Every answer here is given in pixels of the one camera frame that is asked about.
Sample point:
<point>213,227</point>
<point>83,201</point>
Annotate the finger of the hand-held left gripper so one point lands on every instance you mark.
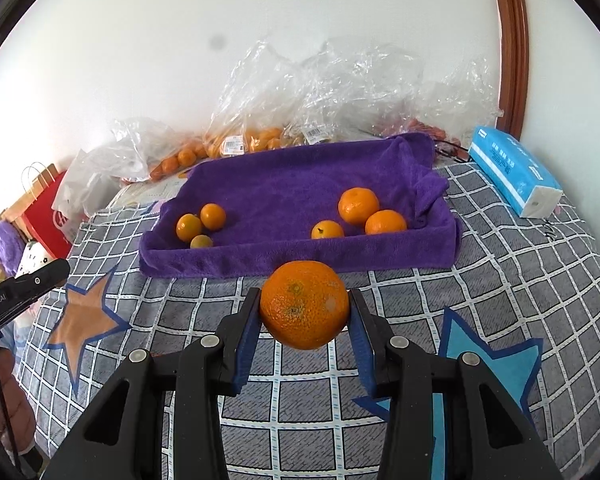
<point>47,272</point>

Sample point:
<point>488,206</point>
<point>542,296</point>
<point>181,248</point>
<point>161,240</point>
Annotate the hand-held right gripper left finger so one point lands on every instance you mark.
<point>245,352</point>

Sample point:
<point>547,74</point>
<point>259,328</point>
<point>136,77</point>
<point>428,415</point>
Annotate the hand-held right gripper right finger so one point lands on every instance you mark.
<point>362,355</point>

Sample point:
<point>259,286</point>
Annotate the large tangerine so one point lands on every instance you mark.
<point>358,206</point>
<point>305,317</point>
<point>327,231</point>
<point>386,223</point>

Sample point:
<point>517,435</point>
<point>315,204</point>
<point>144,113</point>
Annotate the small tangerine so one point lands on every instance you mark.
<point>201,242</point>
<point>213,216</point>
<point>188,227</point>

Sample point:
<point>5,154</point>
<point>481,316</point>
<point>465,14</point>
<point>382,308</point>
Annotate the purple towel-covered tray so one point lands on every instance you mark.
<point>280,185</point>

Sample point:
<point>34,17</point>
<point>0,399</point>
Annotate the pile of red fruits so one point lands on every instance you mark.
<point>425,127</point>

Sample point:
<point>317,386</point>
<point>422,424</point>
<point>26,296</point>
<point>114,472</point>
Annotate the person's left hand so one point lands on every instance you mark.
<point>17,410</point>

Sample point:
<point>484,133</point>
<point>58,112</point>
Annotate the white patterned bag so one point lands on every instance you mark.
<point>32,260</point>

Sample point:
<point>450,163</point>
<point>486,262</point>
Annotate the purple plush cloth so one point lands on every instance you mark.
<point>7,245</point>

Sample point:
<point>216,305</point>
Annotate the red paper bag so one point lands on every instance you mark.
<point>45,220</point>

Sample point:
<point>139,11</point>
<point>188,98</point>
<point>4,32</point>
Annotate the white plastic bag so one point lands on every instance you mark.
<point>82,200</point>

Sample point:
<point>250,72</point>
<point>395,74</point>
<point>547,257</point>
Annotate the crumpled clear plastic bag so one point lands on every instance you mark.
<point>140,145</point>

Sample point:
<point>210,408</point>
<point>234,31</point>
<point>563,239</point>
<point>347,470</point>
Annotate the grey plaid bed sheet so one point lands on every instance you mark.
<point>505,280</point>

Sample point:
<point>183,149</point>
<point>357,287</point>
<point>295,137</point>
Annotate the pile of bagged tangerines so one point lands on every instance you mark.
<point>260,141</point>

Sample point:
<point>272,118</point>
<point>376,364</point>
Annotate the blue tissue pack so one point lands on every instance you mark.
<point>510,170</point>

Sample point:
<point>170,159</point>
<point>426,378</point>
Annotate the brown wooden door frame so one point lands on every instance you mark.
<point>515,45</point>

